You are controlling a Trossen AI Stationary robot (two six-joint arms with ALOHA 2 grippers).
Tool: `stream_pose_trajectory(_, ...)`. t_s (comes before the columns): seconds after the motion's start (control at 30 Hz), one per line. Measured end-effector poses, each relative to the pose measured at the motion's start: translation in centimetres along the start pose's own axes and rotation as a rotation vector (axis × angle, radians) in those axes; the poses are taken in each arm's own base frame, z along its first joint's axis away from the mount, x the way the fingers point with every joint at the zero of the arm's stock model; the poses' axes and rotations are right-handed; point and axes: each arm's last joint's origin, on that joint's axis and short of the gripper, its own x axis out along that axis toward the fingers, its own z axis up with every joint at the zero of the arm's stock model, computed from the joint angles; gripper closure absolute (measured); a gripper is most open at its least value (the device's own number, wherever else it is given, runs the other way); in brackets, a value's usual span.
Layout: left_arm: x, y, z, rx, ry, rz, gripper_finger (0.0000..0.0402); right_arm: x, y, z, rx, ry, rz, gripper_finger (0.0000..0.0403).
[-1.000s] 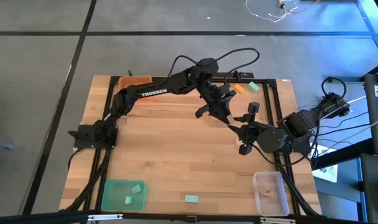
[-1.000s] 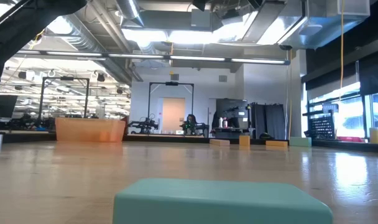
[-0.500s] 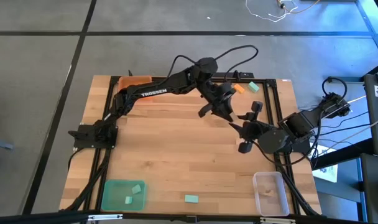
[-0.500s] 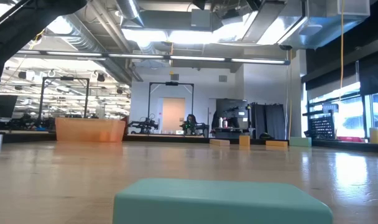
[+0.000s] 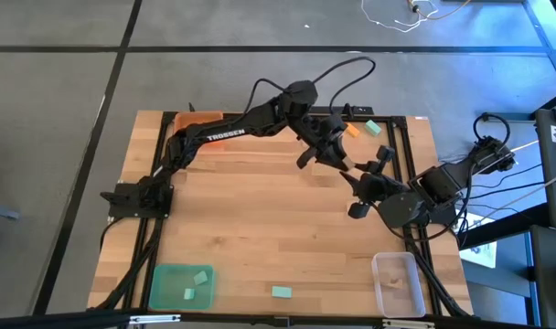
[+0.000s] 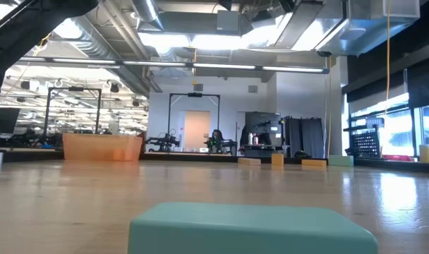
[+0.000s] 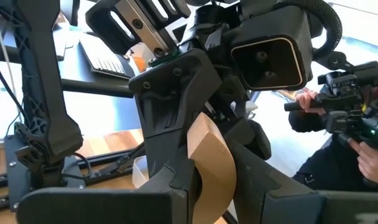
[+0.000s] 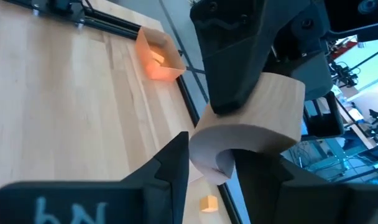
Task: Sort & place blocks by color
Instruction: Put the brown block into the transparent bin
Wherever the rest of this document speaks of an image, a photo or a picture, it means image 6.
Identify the long natural wood block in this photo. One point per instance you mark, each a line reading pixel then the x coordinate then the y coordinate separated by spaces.
pixel 249 161

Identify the small orange block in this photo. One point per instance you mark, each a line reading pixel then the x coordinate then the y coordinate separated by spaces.
pixel 277 159

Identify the orange rectangular block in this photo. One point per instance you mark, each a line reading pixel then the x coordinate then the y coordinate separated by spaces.
pixel 314 162

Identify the green rectangular block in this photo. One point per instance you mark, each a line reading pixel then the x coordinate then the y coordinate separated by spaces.
pixel 340 161
pixel 249 229

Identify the black background robot arm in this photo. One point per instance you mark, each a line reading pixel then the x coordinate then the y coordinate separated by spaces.
pixel 219 143
pixel 31 137
pixel 163 141

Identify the tan door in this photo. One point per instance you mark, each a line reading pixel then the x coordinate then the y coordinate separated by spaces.
pixel 197 130

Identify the white bottle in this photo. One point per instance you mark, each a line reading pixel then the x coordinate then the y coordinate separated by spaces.
pixel 250 138

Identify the pink bottle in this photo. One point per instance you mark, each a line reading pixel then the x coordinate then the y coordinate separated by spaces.
pixel 255 140

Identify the black cabinet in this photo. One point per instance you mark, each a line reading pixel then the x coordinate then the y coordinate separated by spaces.
pixel 263 123

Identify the dark background desk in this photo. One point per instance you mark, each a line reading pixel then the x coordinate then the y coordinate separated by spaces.
pixel 264 150

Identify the long ceiling light bar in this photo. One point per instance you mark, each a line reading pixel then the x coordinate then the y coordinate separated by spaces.
pixel 165 63

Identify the black rounded object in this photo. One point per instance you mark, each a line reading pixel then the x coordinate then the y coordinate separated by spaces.
pixel 302 154

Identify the dark gray curtain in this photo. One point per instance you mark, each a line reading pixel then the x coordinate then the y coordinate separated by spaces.
pixel 306 137

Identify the gray ceiling box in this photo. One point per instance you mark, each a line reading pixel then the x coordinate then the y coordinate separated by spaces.
pixel 228 21

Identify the orange plastic bin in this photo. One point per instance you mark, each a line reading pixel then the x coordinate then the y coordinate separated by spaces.
pixel 101 147

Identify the black perforated crate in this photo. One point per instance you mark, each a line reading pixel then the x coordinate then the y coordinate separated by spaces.
pixel 365 144

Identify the red tray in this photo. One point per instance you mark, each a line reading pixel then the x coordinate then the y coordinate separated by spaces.
pixel 398 157

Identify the black monitor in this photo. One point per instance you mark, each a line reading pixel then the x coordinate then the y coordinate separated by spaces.
pixel 3 120

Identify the yellow cylinder container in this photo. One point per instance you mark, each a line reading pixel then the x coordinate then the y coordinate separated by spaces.
pixel 427 154

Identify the black gantry frame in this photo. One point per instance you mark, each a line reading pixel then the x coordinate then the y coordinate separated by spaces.
pixel 194 94
pixel 75 89

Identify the black aluminium table frame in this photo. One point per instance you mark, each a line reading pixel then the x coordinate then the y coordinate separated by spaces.
pixel 186 157

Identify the round silver duct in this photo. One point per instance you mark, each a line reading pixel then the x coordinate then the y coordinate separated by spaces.
pixel 147 10

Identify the large silver ventilation duct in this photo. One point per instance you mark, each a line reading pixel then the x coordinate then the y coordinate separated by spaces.
pixel 369 24

